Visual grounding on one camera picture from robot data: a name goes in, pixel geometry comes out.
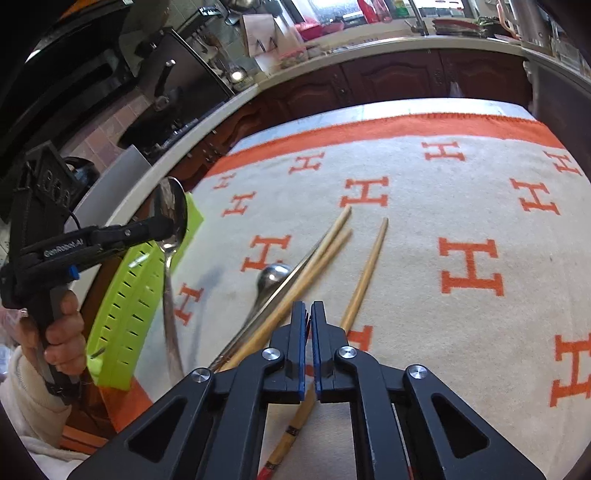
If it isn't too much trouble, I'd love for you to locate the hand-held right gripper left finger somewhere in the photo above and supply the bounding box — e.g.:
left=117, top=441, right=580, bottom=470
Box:
left=67, top=301, right=309, bottom=480

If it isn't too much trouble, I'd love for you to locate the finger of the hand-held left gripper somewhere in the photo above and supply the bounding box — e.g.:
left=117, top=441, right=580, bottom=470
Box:
left=95, top=213, right=175, bottom=252

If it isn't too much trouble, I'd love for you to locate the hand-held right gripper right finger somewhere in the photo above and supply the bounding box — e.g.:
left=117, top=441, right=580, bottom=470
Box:
left=310, top=301, right=546, bottom=480

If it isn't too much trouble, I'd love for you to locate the large metal spoon patterned handle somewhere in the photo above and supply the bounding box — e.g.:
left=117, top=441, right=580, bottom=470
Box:
left=152, top=176, right=189, bottom=386

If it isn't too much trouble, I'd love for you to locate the small metal spoon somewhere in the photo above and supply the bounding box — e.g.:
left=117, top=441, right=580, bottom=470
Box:
left=240, top=262, right=294, bottom=337

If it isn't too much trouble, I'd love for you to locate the green plastic utensil tray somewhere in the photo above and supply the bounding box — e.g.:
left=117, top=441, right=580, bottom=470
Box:
left=85, top=191, right=206, bottom=391

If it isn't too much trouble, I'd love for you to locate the wooden chopstick with black band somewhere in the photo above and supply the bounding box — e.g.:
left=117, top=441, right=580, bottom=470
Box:
left=256, top=218, right=390, bottom=480

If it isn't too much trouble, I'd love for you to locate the person's left forearm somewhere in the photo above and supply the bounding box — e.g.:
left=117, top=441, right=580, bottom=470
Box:
left=0, top=346, right=93, bottom=462

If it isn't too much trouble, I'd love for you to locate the person's left hand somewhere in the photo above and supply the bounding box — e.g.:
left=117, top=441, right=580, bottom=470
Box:
left=19, top=290, right=89, bottom=384

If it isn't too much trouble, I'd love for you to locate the grey metal side panel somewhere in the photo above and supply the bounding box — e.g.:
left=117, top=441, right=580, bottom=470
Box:
left=76, top=145, right=153, bottom=227

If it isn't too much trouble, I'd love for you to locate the black rice cooker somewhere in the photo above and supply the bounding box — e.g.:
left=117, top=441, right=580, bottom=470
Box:
left=65, top=157, right=100, bottom=195

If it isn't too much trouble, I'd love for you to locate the black gas stove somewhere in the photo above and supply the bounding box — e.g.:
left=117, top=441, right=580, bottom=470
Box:
left=117, top=99, right=238, bottom=151

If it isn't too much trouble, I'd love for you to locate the black range hood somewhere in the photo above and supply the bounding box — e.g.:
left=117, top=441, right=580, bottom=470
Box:
left=0, top=0, right=139, bottom=158

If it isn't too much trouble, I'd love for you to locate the steel stove splash panel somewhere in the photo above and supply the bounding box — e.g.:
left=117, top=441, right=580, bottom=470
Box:
left=157, top=28, right=236, bottom=121

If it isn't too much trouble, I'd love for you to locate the orange and beige printed blanket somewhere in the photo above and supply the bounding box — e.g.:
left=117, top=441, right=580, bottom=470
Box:
left=99, top=113, right=591, bottom=480

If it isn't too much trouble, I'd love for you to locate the white cutting board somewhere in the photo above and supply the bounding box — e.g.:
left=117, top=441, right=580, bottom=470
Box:
left=242, top=14, right=284, bottom=58

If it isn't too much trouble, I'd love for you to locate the pink plastic basin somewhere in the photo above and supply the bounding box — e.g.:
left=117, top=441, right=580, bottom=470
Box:
left=295, top=21, right=345, bottom=42

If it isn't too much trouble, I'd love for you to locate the red spray bottle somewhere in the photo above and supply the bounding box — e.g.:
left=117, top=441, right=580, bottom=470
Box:
left=358, top=0, right=382, bottom=24

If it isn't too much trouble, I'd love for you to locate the chrome kitchen faucet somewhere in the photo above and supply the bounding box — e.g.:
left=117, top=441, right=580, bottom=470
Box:
left=406, top=0, right=437, bottom=35

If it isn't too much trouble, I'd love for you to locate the grey frosted-door cabinet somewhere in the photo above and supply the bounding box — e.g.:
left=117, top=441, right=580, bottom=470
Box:
left=526, top=60, right=591, bottom=139

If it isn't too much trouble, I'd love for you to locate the red pan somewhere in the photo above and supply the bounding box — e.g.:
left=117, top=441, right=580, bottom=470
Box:
left=434, top=16, right=490, bottom=38

